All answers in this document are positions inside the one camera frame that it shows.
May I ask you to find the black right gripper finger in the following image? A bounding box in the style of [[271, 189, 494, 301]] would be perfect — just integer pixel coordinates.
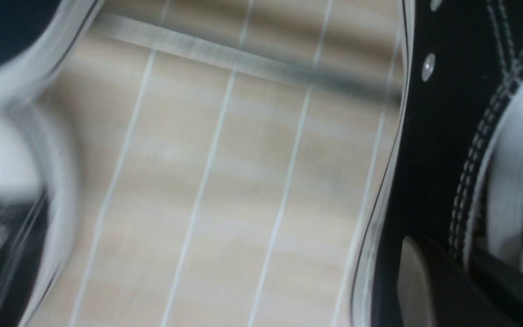
[[397, 237, 523, 327]]

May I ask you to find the black canvas sneaker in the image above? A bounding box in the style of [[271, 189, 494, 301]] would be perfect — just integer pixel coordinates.
[[0, 0, 104, 327], [350, 0, 523, 327]]

